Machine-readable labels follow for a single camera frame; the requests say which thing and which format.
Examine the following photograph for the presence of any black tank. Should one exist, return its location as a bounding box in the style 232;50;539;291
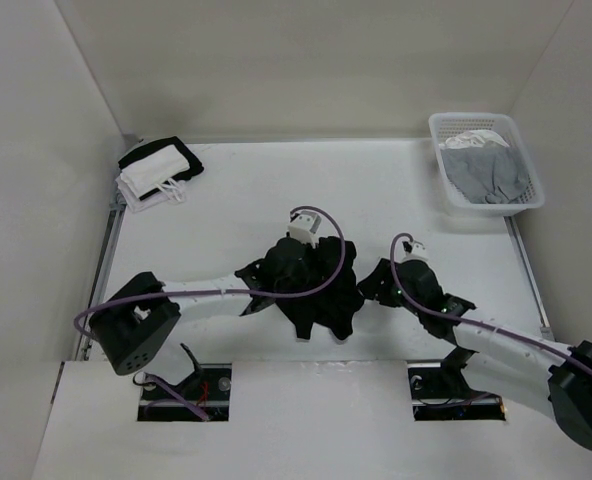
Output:
118;136;204;181
274;236;364;341

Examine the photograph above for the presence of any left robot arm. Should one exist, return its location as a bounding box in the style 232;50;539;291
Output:
89;235;324;399

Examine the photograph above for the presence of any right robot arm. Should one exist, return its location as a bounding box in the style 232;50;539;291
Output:
358;259;592;451

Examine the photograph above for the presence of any grey tank top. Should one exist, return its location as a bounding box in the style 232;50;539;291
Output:
442;144;529;204

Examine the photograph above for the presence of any folded black tank top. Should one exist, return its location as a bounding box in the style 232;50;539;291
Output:
118;136;204;181

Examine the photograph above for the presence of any bottom folded white tank top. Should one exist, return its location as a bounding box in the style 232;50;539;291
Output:
115;177;186;213

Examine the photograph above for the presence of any folded white tank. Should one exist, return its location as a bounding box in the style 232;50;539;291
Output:
115;177;186;213
119;145;189;197

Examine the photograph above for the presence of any white tank top in basket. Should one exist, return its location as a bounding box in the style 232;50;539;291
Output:
439;129;510;150

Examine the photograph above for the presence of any white plastic basket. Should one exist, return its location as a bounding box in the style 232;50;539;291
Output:
428;112;545;217

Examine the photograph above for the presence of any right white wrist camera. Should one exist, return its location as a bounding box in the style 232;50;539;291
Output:
403;241;429;263

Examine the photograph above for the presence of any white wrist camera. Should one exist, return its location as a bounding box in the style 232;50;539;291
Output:
403;241;429;263
287;210;322;248

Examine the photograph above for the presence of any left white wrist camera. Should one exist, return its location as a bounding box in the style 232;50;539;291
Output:
287;210;322;248

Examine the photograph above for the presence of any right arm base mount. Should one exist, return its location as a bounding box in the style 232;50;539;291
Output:
407;347;506;422

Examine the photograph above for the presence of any right metal table rail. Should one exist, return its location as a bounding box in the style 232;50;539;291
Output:
504;217;555;341

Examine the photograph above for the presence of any metal table rail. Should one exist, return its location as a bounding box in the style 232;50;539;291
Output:
73;197;127;361
504;217;555;341

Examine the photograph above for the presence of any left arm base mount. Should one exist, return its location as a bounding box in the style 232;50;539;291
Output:
132;343;233;423

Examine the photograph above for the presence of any left metal table rail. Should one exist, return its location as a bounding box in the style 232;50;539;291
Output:
73;197;127;361

